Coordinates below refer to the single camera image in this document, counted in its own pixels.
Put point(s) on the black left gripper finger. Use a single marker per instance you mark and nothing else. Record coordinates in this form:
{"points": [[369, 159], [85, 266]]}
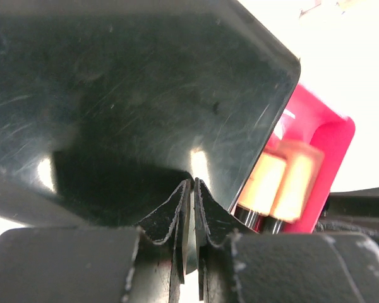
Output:
{"points": [[142, 263]]}

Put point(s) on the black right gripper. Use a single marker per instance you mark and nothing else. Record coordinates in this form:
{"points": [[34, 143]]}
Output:
{"points": [[337, 263]]}

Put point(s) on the beige foundation tube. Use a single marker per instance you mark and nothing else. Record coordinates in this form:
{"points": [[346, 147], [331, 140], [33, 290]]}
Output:
{"points": [[303, 165]]}

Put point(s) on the black drawer organizer cabinet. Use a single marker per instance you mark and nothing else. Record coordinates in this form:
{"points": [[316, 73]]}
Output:
{"points": [[106, 106]]}

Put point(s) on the pink top drawer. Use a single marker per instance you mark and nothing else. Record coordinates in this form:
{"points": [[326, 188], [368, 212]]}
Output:
{"points": [[306, 118]]}

